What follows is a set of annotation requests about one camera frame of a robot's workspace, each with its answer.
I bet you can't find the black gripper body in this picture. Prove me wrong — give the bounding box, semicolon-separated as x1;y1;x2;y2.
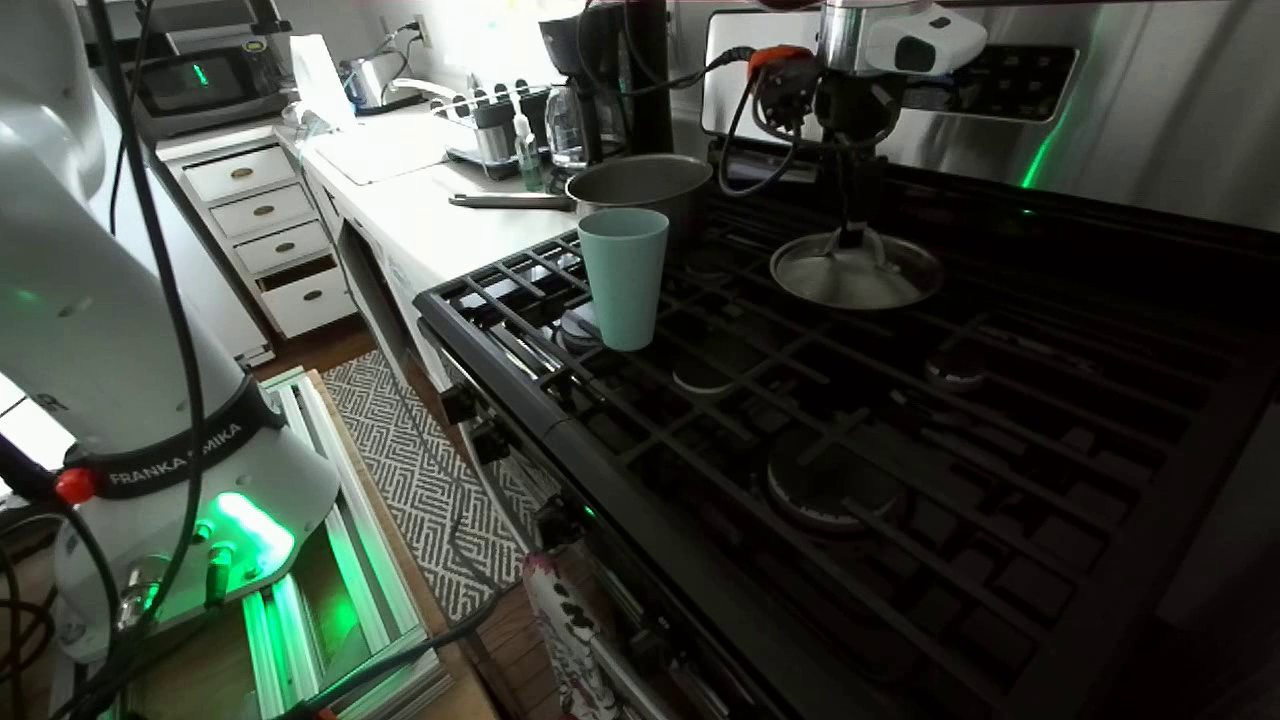
807;70;908;153

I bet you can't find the light blue plastic cup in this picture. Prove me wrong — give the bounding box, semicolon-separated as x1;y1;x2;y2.
577;204;678;355

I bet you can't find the black stove control panel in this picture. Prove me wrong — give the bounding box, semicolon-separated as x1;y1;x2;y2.
932;42;1082;126

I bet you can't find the black coffee maker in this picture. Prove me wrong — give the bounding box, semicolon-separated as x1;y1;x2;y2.
538;0;679;174

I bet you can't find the stainless steel gas stove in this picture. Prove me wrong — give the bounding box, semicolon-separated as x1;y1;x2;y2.
414;0;1280;720

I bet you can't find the small countertop bottle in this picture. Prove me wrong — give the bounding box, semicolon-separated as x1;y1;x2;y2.
470;79;522;174
512;79;552;190

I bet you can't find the dark long kitchen utensil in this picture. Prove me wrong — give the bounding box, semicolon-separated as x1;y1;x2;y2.
446;190;577;215

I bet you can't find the black stove knob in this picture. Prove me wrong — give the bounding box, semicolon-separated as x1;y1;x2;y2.
470;415;522;471
439;386;485;432
534;497;586;551

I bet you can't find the white cutting board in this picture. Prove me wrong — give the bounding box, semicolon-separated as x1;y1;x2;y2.
313;113;466;191

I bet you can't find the steel kettle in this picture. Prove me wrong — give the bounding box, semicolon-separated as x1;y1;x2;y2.
338;47;458;120

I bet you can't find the patterned kitchen towel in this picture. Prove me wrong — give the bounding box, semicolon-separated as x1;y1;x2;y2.
516;535;678;720

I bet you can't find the white drawer unit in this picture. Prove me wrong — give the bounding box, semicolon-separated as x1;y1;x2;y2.
156;133;362;346

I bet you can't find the dark microwave oven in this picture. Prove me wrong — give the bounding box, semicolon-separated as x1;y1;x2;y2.
126;32;299;142

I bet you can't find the orange black cable connector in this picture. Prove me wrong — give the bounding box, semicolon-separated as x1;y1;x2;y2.
741;42;820;79

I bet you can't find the thin black camera cable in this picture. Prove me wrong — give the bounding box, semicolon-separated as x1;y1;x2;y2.
624;46;836;202

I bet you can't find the steel saucepan with handle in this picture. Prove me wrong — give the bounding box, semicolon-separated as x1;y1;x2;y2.
565;147;721;261

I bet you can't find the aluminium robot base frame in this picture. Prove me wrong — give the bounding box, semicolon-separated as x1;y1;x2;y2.
236;364;458;720

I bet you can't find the black floor cable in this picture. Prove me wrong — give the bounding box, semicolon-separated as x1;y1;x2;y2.
274;585;538;720

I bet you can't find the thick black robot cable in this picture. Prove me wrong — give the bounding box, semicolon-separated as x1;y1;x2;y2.
76;0;218;644

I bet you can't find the red cable plug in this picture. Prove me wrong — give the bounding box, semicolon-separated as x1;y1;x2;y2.
47;462;107;514

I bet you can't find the black base cable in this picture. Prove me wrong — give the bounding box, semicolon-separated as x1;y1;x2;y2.
0;438;151;720

